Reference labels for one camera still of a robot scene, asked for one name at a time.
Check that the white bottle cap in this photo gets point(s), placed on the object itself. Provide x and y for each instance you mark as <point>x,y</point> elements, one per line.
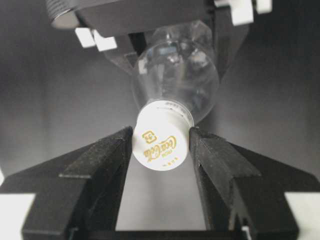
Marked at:
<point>161,138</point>

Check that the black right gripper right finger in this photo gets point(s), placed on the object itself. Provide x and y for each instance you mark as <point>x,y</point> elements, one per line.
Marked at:
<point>241,188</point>

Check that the clear plastic bottle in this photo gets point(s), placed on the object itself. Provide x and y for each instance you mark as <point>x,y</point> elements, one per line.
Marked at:
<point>179,65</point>

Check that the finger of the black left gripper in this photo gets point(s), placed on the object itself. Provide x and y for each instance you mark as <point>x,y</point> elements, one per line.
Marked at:
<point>231,23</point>

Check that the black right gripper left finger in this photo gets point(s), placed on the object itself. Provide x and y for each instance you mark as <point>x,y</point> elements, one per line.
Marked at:
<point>75,196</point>

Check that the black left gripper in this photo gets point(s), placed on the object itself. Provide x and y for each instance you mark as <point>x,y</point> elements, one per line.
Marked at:
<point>120,25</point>

